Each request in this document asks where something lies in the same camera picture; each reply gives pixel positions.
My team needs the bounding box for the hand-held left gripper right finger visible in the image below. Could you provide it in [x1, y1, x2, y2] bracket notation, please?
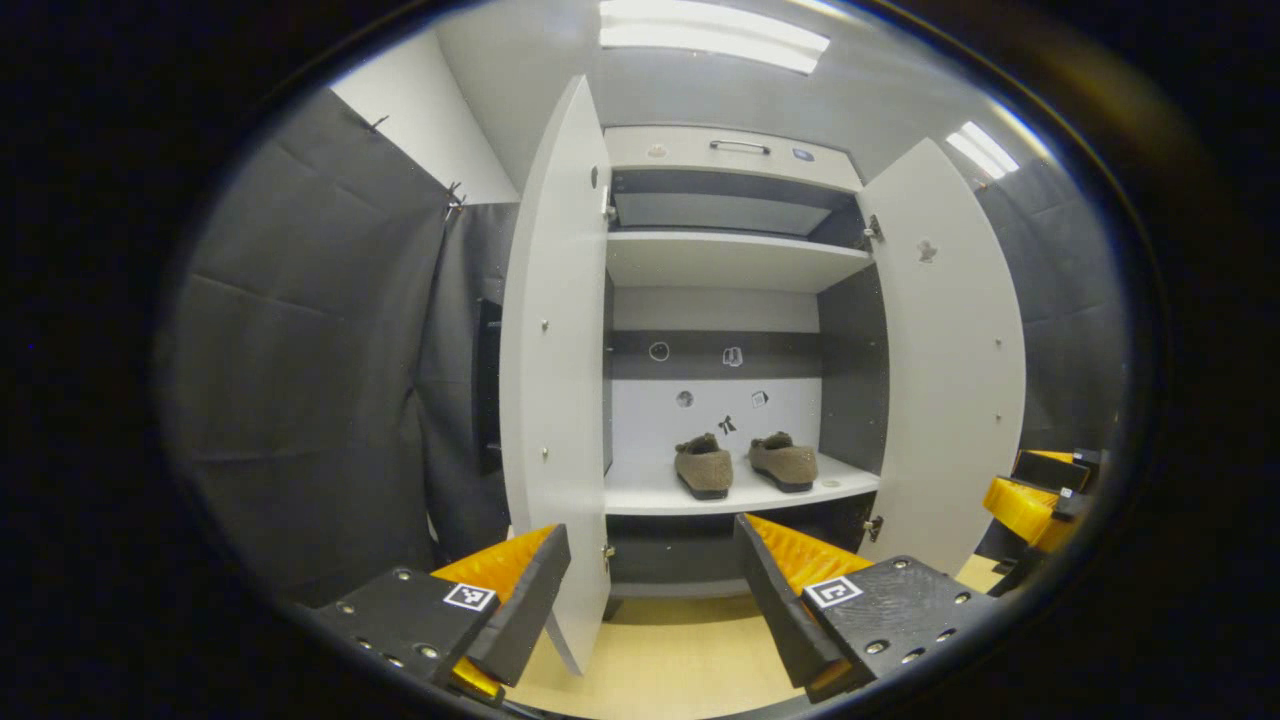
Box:
[733, 513, 1001, 704]

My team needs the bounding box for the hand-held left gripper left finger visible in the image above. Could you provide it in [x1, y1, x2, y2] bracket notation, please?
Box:
[300, 523, 576, 709]

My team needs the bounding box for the grey shoe cabinet door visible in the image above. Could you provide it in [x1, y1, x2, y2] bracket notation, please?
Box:
[858, 137, 1028, 579]
[498, 75, 613, 678]

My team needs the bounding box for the brown fuzzy shoe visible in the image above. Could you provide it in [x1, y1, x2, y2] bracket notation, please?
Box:
[748, 431, 819, 494]
[673, 432, 734, 501]

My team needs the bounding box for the black backdrop cloth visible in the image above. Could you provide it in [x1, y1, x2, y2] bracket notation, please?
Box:
[160, 88, 1131, 606]

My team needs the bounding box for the small ceiling light panel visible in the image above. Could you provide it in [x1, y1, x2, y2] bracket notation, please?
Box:
[945, 120, 1021, 181]

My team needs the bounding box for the large ceiling light panel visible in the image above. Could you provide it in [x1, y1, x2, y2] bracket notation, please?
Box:
[598, 0, 831, 76]

